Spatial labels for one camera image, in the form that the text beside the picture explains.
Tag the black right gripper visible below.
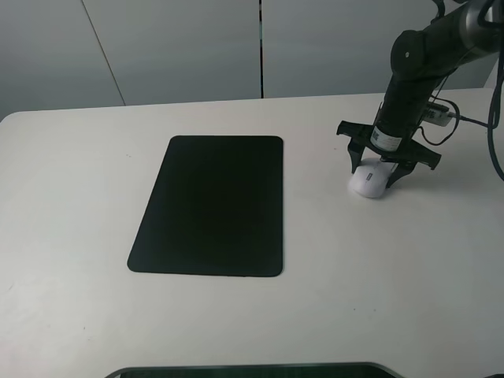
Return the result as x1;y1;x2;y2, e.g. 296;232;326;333
336;121;441;188

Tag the white wireless computer mouse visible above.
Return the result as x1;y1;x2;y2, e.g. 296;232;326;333
348;158;397;198

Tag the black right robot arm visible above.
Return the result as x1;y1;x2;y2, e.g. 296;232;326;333
336;1;503;198

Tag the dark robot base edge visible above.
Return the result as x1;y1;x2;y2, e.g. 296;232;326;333
107;362;401;377

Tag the black rectangular mouse pad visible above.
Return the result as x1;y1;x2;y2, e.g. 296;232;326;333
127;135;284;277

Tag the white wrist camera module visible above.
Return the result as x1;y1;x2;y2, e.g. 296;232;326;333
422;102;457;127

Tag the thick black cable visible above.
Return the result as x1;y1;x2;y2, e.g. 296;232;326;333
487;54;504;177

